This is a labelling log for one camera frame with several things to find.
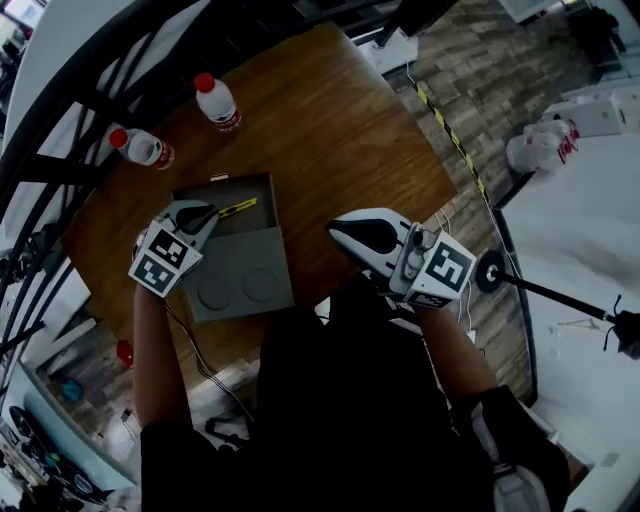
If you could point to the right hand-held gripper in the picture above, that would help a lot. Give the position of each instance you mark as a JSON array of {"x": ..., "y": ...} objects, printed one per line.
[{"x": 445, "y": 270}]

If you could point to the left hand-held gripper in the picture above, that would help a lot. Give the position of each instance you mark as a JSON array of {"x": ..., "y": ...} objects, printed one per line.
[{"x": 160, "y": 265}]

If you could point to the yellow small knife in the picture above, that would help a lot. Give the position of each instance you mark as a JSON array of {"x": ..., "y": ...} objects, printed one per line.
[{"x": 240, "y": 206}]

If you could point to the grey cardboard tray box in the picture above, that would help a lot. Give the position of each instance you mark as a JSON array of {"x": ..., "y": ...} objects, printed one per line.
[{"x": 250, "y": 260}]

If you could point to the person's right forearm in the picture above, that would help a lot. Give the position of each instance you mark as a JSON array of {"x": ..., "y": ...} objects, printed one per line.
[{"x": 455, "y": 350}]

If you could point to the person's left forearm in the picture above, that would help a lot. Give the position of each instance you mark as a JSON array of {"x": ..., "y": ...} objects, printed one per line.
[{"x": 160, "y": 360}]

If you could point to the white cardboard box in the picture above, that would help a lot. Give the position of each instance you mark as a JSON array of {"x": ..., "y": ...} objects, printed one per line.
[{"x": 590, "y": 117}]

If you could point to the red-capped water bottle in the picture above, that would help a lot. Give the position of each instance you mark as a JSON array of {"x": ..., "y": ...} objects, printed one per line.
[
  {"x": 215, "y": 102},
  {"x": 142, "y": 147}
]

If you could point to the brown wooden table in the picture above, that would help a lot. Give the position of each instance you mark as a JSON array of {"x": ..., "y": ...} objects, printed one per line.
[{"x": 325, "y": 150}]

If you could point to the black pole with round base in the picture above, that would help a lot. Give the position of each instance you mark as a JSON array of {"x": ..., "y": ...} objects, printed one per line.
[{"x": 489, "y": 272}]

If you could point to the yellow-black hazard tape strip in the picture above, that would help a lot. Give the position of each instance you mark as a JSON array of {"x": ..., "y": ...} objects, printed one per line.
[{"x": 454, "y": 141}]

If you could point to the black metal railing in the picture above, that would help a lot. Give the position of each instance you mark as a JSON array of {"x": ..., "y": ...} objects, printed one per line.
[{"x": 60, "y": 170}]

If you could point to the red crumpled object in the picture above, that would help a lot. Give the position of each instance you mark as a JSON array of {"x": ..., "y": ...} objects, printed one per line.
[{"x": 125, "y": 352}]

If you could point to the white railing base ledge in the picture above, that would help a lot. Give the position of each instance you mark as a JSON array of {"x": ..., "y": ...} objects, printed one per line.
[{"x": 395, "y": 55}]

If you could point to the white plastic bag red print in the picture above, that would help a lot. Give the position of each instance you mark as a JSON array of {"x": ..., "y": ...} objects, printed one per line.
[{"x": 535, "y": 147}]

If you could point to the person in black shirt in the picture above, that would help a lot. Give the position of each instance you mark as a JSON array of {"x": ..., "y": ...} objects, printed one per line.
[{"x": 340, "y": 425}]

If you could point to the teal small object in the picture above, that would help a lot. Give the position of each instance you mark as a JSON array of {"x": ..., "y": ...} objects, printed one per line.
[{"x": 72, "y": 391}]

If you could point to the light blue desk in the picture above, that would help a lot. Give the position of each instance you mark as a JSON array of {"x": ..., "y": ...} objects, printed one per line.
[{"x": 75, "y": 440}]

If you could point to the large white table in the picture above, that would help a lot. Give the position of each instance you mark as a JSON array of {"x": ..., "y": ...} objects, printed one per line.
[{"x": 590, "y": 400}]

